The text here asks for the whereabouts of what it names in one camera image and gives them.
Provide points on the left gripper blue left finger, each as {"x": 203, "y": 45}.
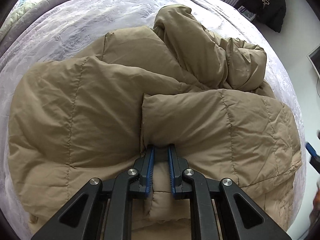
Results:
{"x": 102, "y": 209}

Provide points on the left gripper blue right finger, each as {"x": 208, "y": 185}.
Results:
{"x": 219, "y": 209}

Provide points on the khaki puffer jacket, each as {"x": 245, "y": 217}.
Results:
{"x": 176, "y": 83}

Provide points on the black hanging clothes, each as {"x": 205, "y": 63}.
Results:
{"x": 268, "y": 12}

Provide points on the person's right hand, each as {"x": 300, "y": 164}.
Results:
{"x": 314, "y": 215}

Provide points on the lavender quilted bedspread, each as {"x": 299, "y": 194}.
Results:
{"x": 58, "y": 29}

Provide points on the cream folded garment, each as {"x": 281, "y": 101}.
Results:
{"x": 19, "y": 9}

